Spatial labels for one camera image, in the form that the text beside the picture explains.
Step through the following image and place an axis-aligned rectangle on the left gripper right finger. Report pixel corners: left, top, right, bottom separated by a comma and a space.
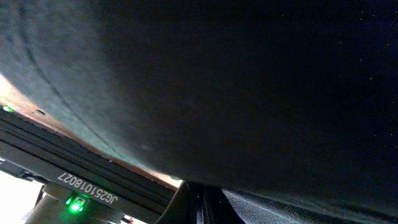
203, 186, 244, 224

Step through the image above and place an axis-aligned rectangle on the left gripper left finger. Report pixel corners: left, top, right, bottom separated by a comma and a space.
155, 181, 203, 224

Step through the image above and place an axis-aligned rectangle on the black leggings grey red waistband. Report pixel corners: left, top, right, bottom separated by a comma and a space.
1, 1, 397, 223

